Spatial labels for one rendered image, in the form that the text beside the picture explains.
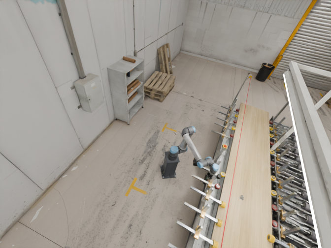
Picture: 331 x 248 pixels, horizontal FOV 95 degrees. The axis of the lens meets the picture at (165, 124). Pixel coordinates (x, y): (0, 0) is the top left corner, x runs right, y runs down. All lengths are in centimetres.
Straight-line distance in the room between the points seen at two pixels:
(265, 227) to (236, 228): 41
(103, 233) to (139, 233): 59
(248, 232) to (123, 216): 197
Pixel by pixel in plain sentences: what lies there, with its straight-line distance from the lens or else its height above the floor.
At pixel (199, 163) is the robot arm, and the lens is 218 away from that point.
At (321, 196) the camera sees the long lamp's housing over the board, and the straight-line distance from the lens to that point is 125.
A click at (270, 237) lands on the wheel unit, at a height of 98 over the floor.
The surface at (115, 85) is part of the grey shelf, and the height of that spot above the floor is 117.
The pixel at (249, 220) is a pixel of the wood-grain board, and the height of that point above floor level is 90.
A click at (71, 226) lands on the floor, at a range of 340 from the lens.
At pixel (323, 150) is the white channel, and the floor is 246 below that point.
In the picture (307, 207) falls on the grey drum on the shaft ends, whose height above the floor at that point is 84.
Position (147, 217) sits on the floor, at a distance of 322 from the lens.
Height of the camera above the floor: 313
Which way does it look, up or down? 45 degrees down
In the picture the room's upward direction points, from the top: 10 degrees clockwise
